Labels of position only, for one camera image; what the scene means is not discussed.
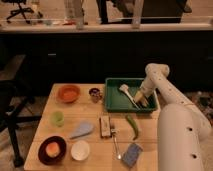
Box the red orange bowl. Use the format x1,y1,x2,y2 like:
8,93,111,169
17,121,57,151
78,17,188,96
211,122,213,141
57,84,80,103

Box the orange peach fruit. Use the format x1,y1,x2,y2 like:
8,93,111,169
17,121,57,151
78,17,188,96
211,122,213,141
45,142,60,158

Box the black office chair background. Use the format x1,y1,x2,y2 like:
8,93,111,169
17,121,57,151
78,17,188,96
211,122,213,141
1,0,43,24

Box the green plastic tray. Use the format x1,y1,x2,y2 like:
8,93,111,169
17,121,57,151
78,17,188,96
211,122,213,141
104,78,158,113

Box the white spatula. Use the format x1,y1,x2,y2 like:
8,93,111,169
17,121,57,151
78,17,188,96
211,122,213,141
119,84,138,108

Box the green chili pepper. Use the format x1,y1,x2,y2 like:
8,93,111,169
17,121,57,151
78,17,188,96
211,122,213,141
125,115,139,140

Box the dark red plate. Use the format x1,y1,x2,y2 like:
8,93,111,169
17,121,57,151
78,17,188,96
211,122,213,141
38,136,66,165

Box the blue sponge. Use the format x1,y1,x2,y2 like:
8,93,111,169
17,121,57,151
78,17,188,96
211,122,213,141
122,143,142,168

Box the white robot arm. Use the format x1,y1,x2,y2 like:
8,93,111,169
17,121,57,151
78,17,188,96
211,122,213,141
134,63,212,171

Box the light blue scraper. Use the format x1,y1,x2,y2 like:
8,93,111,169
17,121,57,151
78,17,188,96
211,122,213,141
69,122,94,139

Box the black office chair left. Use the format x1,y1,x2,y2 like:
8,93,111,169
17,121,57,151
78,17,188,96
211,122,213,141
0,54,43,169

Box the brown white rectangular box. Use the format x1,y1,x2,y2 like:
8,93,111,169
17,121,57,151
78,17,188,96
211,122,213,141
99,116,111,138

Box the white bowl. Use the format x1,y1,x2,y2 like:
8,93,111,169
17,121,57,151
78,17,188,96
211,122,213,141
71,140,90,161

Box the green plastic cup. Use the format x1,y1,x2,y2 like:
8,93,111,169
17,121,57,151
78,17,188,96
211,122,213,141
51,111,64,127

